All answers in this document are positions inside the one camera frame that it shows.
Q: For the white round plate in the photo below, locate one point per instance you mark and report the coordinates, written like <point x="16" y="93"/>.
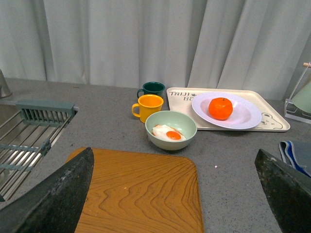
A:
<point x="245" y="114"/>

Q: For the clear acrylic cup rack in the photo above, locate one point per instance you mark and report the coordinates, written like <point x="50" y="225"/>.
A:
<point x="290" y="110"/>

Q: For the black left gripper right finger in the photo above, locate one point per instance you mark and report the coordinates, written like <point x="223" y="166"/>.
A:
<point x="288" y="193"/>

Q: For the wooden cutting board tray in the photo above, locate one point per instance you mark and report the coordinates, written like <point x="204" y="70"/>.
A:
<point x="134" y="192"/>

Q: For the cream bear serving tray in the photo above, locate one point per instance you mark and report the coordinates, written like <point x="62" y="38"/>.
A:
<point x="180" y="100"/>

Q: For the light green plastic cup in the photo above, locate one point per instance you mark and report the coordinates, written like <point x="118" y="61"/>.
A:
<point x="302" y="99"/>

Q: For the grey blue folded cloth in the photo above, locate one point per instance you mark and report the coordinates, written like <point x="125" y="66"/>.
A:
<point x="297" y="154"/>

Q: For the orange mandarin fruit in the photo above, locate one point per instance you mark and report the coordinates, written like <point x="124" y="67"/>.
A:
<point x="220" y="108"/>

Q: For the yellow mug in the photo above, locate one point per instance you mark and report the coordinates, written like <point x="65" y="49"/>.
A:
<point x="146" y="106"/>

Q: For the metal sink drying rack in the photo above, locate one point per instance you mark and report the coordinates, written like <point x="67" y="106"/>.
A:
<point x="28" y="130"/>

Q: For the white curtain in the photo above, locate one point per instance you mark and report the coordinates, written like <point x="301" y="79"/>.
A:
<point x="256" y="45"/>

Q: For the fake fried egg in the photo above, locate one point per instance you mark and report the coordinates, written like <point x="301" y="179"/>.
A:
<point x="167" y="133"/>

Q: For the light green bowl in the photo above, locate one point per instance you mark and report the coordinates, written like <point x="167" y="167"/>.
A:
<point x="177" y="120"/>

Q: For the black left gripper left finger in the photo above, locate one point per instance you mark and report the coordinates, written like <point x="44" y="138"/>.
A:
<point x="54" y="205"/>

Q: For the dark green mug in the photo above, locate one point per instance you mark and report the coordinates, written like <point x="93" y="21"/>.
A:
<point x="154" y="88"/>

